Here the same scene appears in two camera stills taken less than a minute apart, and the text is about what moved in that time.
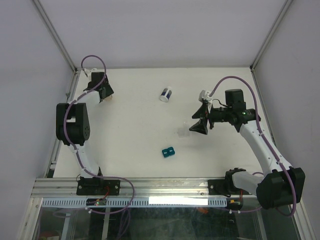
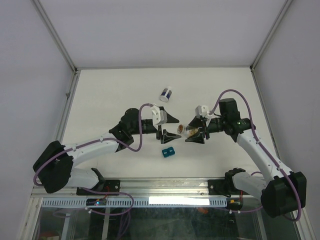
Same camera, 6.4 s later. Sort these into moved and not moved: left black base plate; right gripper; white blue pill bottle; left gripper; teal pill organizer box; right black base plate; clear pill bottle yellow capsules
Moved: left gripper; clear pill bottle yellow capsules; right gripper
Not moved: teal pill organizer box; left black base plate; white blue pill bottle; right black base plate
